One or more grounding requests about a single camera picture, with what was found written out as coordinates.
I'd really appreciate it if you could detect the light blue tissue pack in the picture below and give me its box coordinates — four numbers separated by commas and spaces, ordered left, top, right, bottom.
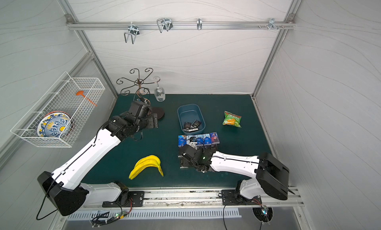
194, 134, 205, 145
202, 134, 212, 145

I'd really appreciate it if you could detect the red blue tissue pack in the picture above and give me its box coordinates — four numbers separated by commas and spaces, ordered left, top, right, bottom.
209, 132, 220, 145

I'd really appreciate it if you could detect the dark blue tissue pack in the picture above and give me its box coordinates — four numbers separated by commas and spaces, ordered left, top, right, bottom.
178, 135, 187, 147

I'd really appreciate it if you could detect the black Face pack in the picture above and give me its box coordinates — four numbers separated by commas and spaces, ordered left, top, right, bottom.
183, 122, 192, 131
191, 120, 202, 129

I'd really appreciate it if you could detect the teal storage box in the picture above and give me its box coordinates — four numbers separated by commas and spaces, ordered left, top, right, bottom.
177, 104, 206, 135

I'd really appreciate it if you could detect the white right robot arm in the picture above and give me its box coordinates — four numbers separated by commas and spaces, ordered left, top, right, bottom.
178, 144, 292, 200

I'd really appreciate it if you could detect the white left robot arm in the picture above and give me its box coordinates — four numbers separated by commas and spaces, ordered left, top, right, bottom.
37, 101, 158, 216

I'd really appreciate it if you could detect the copper glass rack stand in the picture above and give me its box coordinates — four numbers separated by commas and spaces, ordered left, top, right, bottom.
116, 68, 160, 117

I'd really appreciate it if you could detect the yellow banana bunch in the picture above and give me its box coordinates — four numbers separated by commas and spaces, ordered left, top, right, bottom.
129, 155, 164, 180

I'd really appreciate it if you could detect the green snack bag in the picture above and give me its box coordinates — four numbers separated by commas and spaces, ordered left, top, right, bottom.
222, 111, 242, 128

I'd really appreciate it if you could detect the orange spatula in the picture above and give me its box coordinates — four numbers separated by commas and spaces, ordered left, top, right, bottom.
76, 91, 97, 106

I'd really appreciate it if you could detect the metal hook left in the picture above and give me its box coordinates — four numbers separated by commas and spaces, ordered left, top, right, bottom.
124, 22, 140, 44

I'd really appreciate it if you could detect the blue yellow patterned plate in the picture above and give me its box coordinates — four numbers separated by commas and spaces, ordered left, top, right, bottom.
37, 111, 72, 138

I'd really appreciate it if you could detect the metal hook middle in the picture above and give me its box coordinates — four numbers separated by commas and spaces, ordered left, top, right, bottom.
156, 18, 173, 33

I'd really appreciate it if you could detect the metal hook small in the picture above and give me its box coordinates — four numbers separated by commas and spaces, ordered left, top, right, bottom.
196, 18, 202, 30

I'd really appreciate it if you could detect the metal hook right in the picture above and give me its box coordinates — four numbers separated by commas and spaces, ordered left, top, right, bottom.
258, 18, 284, 30

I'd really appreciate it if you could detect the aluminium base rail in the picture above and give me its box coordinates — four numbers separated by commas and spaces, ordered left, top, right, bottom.
102, 186, 304, 208

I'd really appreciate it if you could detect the white wire basket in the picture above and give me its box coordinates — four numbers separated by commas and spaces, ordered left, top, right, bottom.
11, 72, 105, 148

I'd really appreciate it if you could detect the aluminium top rail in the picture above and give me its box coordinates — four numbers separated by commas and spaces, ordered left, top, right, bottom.
66, 19, 296, 31

